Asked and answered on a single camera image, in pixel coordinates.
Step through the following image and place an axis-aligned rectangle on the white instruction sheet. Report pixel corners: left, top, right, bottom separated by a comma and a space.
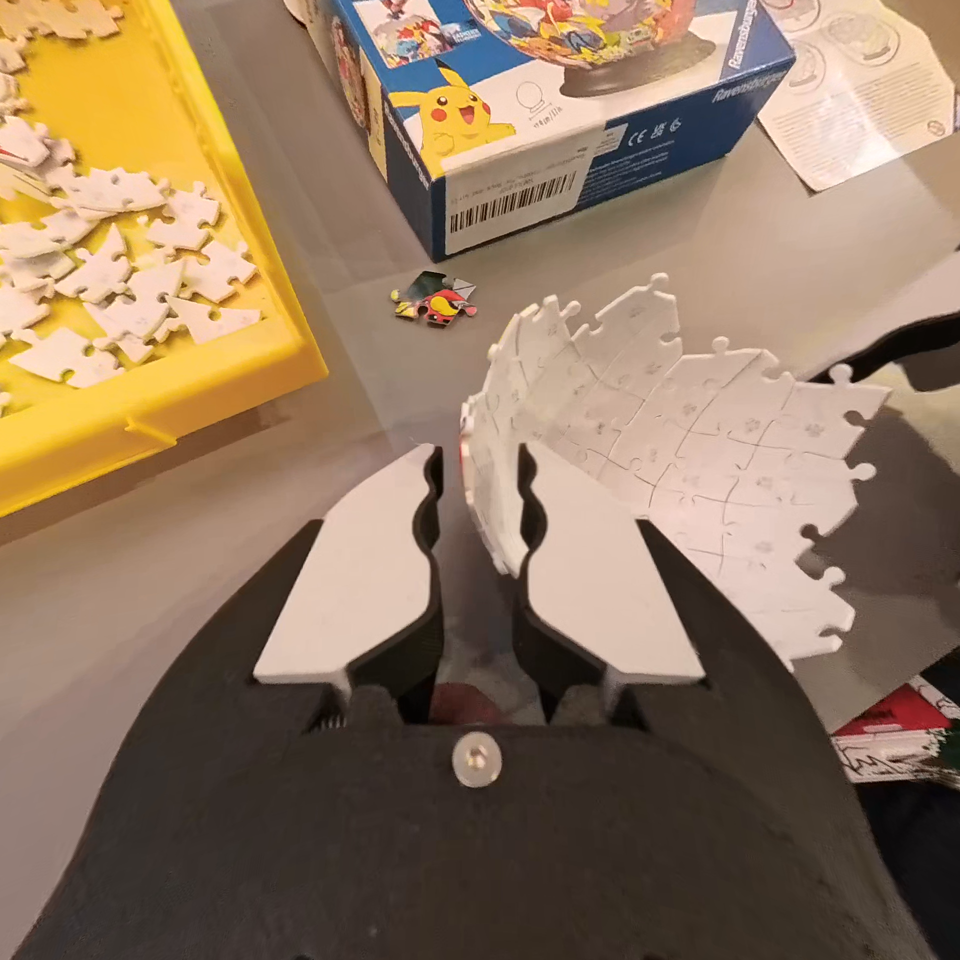
757, 0, 960, 194

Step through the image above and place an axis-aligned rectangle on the yellow plastic bin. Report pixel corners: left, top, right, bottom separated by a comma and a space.
0, 0, 330, 519

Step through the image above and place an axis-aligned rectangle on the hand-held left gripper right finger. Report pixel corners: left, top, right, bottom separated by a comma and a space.
516, 442, 708, 721

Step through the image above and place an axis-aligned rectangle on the dark printed puzzle piece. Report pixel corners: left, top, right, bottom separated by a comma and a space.
390, 270, 480, 328

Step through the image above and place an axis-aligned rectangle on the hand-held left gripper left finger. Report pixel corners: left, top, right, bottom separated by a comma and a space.
253, 442, 445, 721

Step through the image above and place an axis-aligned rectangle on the black round ball stand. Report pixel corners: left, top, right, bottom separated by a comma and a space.
810, 309, 960, 395

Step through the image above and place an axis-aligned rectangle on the pile of puzzle pieces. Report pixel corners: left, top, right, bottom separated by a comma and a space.
0, 0, 264, 415

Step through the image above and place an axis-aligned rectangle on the partly built puzzle ball shell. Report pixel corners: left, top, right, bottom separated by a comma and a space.
459, 273, 894, 674

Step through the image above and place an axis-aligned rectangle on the blue puzzle box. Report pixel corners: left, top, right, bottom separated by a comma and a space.
303, 0, 796, 264

